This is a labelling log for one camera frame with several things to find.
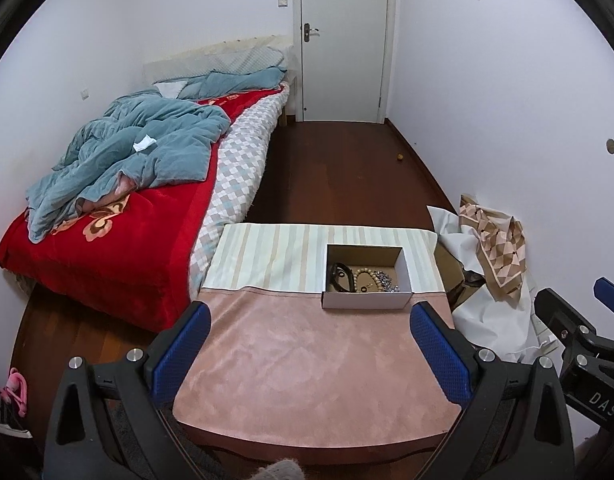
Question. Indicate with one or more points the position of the door handle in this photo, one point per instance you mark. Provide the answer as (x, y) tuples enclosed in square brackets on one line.
[(309, 32)]

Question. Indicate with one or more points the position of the brown geometric patterned cloth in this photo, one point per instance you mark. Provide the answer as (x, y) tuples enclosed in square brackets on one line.
[(500, 250)]

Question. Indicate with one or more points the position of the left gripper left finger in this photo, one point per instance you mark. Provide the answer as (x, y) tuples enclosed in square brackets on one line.
[(173, 351)]

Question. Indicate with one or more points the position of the black smartwatch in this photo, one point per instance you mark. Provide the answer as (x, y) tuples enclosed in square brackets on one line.
[(342, 278)]

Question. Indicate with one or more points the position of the red bed cover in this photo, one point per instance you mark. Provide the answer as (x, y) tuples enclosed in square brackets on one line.
[(130, 260)]

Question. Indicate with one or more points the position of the white headboard pillow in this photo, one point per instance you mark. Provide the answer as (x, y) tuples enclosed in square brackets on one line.
[(243, 56)]

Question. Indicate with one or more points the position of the checkered mattress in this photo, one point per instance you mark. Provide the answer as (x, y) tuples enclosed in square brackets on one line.
[(241, 161)]

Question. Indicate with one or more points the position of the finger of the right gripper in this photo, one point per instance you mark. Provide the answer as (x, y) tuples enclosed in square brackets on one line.
[(603, 290)]

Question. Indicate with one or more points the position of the white door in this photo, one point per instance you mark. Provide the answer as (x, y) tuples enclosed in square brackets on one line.
[(343, 75)]

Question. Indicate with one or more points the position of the pink slipper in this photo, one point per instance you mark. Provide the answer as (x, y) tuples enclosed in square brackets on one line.
[(15, 391)]

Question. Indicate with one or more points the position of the blue-grey quilt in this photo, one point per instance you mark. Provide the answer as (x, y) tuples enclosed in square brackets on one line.
[(100, 156)]

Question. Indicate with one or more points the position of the striped pale cloth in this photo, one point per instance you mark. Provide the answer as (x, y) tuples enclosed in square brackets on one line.
[(291, 257)]

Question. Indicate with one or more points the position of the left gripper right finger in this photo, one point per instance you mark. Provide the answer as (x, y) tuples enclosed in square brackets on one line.
[(446, 352)]

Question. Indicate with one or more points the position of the white tissue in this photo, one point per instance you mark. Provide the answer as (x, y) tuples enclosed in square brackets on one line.
[(145, 143)]

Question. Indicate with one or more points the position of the grey slipper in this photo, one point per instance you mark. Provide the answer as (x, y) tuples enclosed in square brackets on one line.
[(281, 470)]

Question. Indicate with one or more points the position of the white cardboard box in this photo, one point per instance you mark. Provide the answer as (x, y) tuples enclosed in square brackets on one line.
[(382, 278)]

